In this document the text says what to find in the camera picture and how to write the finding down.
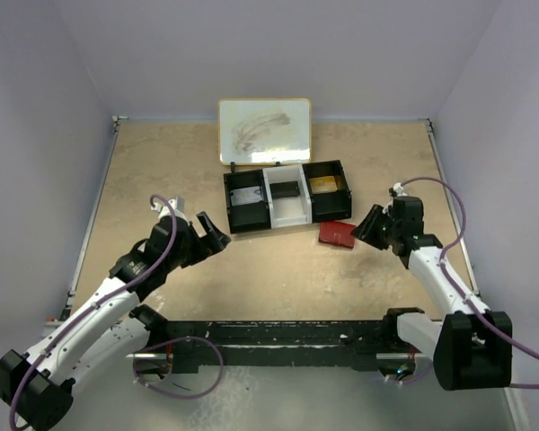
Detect red card holder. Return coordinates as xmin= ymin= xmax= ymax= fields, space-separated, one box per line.
xmin=318 ymin=221 xmax=356 ymax=249

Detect black white three-bin organizer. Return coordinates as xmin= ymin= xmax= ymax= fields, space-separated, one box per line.
xmin=224 ymin=160 xmax=352 ymax=233

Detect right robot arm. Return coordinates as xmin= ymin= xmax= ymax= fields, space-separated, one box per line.
xmin=351 ymin=195 xmax=512 ymax=391

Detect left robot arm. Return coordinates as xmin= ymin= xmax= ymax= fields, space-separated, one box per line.
xmin=0 ymin=208 xmax=231 ymax=430

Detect silver credit card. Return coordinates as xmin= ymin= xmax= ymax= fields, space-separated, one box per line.
xmin=230 ymin=186 xmax=263 ymax=207

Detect gold credit card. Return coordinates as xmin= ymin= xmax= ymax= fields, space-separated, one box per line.
xmin=309 ymin=176 xmax=339 ymax=194

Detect black card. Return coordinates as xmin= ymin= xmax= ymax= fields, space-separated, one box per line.
xmin=269 ymin=180 xmax=300 ymax=199

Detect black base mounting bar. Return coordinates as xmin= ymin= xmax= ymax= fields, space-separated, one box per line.
xmin=163 ymin=321 xmax=411 ymax=374

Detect small whiteboard with stand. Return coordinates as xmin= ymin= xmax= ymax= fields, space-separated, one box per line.
xmin=217 ymin=98 xmax=313 ymax=166

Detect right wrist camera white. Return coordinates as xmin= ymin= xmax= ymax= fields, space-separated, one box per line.
xmin=389 ymin=182 xmax=407 ymax=198

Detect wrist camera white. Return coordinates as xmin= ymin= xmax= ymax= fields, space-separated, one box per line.
xmin=389 ymin=182 xmax=407 ymax=198
xmin=150 ymin=194 xmax=188 ymax=221

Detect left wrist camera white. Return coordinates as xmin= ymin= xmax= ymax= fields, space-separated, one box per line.
xmin=150 ymin=194 xmax=188 ymax=221

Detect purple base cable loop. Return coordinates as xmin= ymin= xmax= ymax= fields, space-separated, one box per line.
xmin=132 ymin=334 xmax=226 ymax=400

